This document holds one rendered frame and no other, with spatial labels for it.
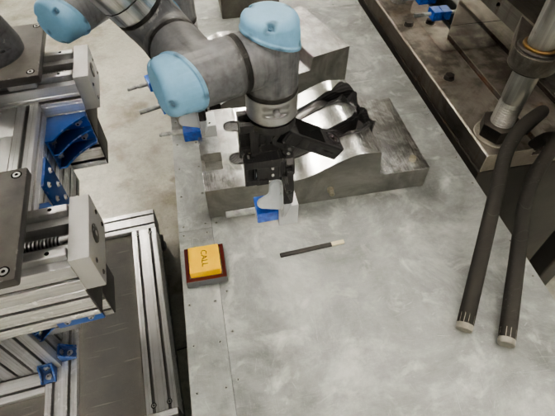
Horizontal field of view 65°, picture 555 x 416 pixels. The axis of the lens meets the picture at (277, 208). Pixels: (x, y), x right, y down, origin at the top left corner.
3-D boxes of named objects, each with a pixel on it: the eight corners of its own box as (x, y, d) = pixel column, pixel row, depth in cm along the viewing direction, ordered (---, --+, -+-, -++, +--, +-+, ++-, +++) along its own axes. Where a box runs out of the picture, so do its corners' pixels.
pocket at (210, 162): (204, 183, 96) (201, 172, 93) (201, 166, 99) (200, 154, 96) (225, 180, 97) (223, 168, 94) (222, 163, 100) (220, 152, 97)
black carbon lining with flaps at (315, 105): (230, 173, 96) (227, 140, 88) (222, 125, 106) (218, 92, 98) (382, 151, 100) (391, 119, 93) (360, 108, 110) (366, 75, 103)
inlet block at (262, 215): (229, 234, 81) (225, 216, 77) (225, 213, 84) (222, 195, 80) (297, 222, 83) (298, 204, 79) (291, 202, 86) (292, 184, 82)
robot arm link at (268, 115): (291, 70, 64) (305, 104, 59) (291, 96, 68) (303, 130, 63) (240, 76, 63) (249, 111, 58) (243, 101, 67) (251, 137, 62)
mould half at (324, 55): (185, 134, 114) (177, 99, 106) (153, 82, 129) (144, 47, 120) (344, 79, 129) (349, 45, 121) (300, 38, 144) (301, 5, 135)
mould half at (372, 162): (210, 218, 97) (201, 176, 86) (199, 139, 113) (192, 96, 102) (423, 185, 103) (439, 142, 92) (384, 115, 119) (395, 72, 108)
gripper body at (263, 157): (239, 158, 76) (234, 101, 66) (287, 151, 77) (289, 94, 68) (246, 191, 71) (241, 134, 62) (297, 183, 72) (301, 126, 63)
